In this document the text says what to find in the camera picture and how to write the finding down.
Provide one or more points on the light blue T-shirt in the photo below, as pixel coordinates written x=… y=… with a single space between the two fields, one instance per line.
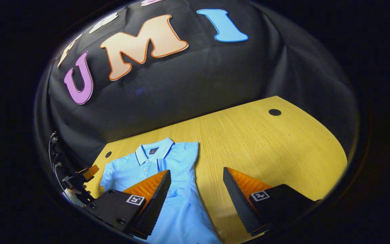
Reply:
x=181 y=169

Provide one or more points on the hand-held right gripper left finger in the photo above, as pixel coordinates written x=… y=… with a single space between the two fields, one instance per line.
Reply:
x=154 y=206

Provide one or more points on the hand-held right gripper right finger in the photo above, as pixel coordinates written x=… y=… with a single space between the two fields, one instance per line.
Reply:
x=239 y=203

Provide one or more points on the black backdrop cloth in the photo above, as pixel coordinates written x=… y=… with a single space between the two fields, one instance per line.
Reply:
x=198 y=81

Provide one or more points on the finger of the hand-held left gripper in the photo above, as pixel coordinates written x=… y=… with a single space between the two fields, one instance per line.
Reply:
x=90 y=171

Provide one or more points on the black table grommet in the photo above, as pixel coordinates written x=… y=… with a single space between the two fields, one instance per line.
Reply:
x=275 y=112
x=108 y=154

